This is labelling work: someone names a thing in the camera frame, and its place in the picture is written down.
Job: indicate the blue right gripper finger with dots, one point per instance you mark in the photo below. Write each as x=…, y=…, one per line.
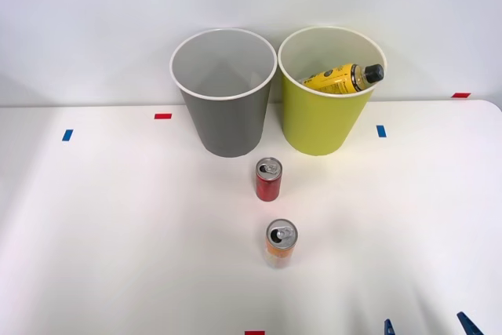
x=388, y=329
x=468, y=326

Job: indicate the orange drink can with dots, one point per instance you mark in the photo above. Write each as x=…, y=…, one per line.
x=279, y=252

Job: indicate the red drink can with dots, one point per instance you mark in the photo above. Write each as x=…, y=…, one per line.
x=268, y=188

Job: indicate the yellow-green plastic waste bin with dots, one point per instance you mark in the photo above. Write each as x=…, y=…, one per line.
x=317, y=123

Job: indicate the yellow bottle with black cap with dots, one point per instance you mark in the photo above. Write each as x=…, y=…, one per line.
x=333, y=80

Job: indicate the grey plastic waste bin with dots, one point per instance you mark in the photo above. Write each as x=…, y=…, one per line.
x=227, y=127

